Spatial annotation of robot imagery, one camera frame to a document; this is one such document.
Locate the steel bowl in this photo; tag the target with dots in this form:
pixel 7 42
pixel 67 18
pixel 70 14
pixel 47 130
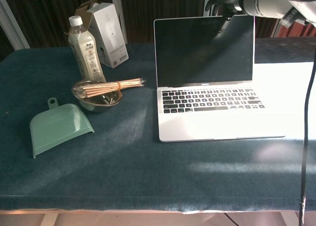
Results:
pixel 98 106

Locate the teal table cloth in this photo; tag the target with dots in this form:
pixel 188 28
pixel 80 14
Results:
pixel 123 174

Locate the white drink bottle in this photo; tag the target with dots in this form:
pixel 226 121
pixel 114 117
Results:
pixel 86 55

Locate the silver laptop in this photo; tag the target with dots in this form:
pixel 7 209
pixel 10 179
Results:
pixel 209 122

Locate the white table leg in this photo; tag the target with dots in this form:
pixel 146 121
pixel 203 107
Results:
pixel 50 219

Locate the green plastic dustpan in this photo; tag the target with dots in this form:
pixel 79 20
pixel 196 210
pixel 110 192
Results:
pixel 56 129

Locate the red curtain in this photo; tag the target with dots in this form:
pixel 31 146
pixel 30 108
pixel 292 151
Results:
pixel 298 31

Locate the white cardboard carton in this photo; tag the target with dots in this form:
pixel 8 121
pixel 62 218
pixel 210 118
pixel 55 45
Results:
pixel 111 31

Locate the bundle of wooden sticks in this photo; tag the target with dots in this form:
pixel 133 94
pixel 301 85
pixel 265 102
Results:
pixel 103 87

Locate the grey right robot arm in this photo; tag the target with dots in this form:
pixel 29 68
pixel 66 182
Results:
pixel 269 1

